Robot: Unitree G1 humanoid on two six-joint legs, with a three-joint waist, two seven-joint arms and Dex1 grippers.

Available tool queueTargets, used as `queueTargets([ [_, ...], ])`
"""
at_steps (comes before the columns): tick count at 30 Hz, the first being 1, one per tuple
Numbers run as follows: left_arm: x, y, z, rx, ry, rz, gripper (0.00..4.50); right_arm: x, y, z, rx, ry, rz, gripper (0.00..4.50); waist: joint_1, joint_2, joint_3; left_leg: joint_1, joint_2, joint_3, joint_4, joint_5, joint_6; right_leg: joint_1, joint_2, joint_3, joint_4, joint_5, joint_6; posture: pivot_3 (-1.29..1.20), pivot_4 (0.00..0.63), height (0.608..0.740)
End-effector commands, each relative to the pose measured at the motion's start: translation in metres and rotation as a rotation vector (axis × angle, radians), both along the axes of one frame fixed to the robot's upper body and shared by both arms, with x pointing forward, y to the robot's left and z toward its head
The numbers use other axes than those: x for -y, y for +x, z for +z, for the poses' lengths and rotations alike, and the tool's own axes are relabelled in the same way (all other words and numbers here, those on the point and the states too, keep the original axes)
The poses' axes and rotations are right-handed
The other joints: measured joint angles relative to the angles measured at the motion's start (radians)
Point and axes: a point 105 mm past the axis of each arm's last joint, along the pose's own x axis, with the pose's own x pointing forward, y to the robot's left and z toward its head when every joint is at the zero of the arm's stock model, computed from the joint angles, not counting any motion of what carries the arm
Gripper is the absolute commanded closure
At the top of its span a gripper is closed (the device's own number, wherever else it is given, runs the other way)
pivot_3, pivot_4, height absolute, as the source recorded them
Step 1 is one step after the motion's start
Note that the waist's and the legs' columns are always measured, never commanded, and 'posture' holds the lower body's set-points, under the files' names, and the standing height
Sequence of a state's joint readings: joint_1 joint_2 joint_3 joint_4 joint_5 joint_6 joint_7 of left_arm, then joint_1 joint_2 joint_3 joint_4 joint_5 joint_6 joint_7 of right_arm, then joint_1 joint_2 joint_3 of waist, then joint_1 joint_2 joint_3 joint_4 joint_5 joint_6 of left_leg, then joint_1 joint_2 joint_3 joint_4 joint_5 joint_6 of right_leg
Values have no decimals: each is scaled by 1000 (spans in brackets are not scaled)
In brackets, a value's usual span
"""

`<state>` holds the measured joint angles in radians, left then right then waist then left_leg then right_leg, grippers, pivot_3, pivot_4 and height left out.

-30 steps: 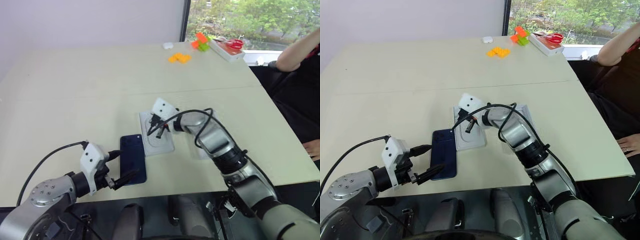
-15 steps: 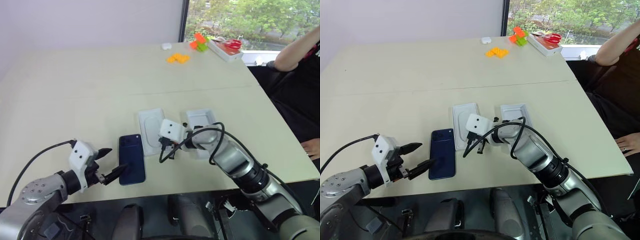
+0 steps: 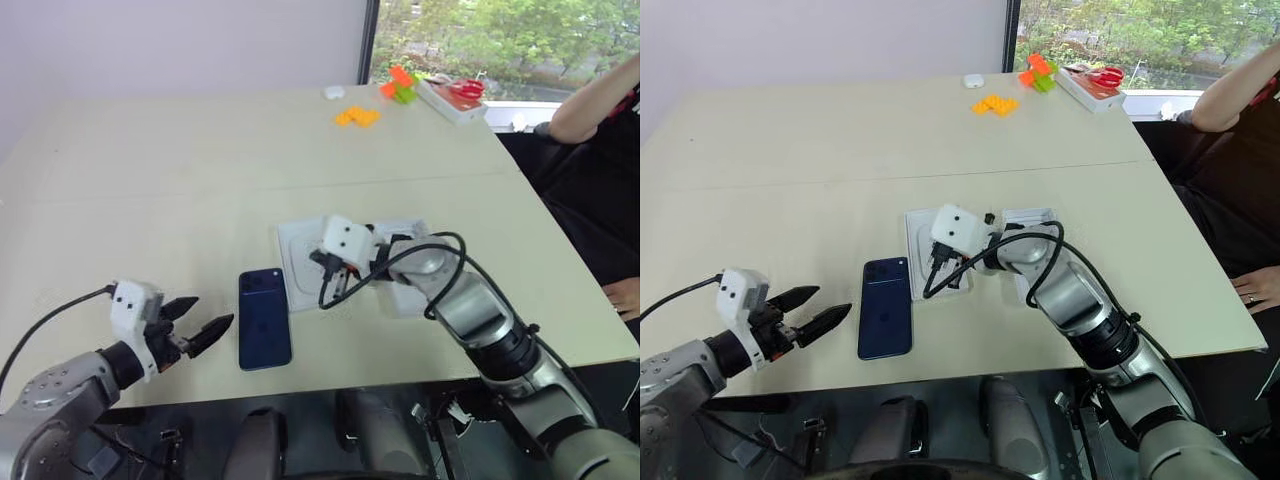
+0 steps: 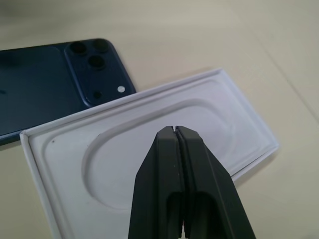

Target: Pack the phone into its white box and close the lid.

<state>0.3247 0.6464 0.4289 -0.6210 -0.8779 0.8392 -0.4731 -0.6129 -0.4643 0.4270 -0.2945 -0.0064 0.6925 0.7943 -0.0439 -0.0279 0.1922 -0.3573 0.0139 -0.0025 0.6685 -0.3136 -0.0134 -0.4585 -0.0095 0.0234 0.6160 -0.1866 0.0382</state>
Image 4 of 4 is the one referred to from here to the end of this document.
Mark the dark blue smartphone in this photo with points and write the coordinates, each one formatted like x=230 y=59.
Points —
x=37 y=87

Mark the white phone box base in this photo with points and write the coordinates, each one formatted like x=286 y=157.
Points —
x=74 y=174

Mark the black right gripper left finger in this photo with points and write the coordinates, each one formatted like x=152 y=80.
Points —
x=154 y=179

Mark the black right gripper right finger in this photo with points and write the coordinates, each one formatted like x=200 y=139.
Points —
x=209 y=189

